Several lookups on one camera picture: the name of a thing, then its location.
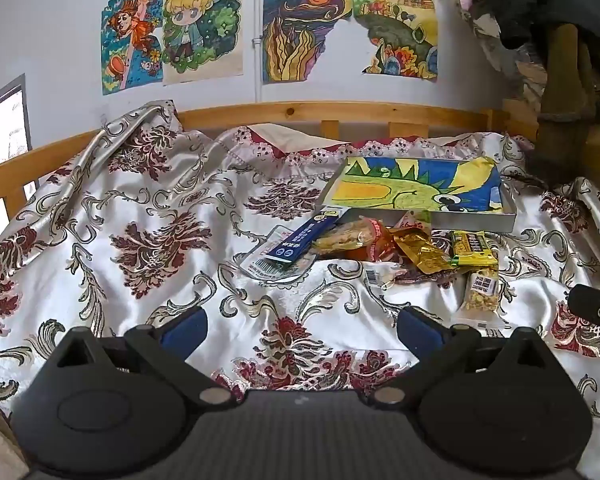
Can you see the orange-haired girl wall poster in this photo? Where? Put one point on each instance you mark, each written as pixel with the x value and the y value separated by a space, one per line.
pixel 130 40

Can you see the brown wooden post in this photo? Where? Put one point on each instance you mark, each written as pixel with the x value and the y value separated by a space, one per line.
pixel 565 95

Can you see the cream pillow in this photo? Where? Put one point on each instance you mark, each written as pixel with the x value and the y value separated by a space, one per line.
pixel 290 137

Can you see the window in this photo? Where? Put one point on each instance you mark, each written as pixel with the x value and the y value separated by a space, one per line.
pixel 2 125

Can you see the clear nut bar packet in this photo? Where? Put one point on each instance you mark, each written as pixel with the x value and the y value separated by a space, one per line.
pixel 480 295

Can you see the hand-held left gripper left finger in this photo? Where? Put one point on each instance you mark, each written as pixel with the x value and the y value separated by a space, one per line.
pixel 185 329

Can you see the white barcode snack packet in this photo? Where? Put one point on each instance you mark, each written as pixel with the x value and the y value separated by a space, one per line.
pixel 380 275

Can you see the gold foil snack packet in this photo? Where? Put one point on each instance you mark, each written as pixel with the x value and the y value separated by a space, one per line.
pixel 422 252

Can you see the orange cracker snack packet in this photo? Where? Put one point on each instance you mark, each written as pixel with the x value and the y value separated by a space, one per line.
pixel 345 240

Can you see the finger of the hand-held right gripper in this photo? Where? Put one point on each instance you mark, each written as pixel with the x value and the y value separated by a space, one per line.
pixel 595 307

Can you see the metal tray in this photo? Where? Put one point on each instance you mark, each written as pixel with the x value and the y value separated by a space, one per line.
pixel 480 221

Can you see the red and white snack packet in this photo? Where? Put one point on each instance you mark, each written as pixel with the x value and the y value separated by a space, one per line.
pixel 415 221

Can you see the lace-trimmed red cloth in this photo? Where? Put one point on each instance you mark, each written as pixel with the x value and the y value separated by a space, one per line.
pixel 300 157

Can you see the patterned grey cloth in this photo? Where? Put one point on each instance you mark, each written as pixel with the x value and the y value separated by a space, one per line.
pixel 510 65

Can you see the swirl seaweed wall poster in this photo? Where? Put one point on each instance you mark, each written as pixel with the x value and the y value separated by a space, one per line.
pixel 300 25

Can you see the floral satin blanket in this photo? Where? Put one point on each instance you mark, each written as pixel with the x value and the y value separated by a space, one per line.
pixel 145 240

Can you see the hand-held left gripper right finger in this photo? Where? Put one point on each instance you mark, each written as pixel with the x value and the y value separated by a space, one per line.
pixel 420 329

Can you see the yellow landscape wall poster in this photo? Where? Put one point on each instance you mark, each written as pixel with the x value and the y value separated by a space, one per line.
pixel 400 20

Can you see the yellow biscuit packet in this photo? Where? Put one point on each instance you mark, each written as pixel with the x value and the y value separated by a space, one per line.
pixel 472 250

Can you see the blue tablet box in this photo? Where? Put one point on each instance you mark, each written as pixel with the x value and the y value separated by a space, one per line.
pixel 305 237

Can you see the white wall pipe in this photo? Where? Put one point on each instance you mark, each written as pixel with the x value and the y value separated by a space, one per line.
pixel 257 60

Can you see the colourful painted cloth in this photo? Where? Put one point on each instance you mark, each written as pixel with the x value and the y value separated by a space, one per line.
pixel 410 185

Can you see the blond child wall poster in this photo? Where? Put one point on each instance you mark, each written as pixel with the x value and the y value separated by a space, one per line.
pixel 200 25

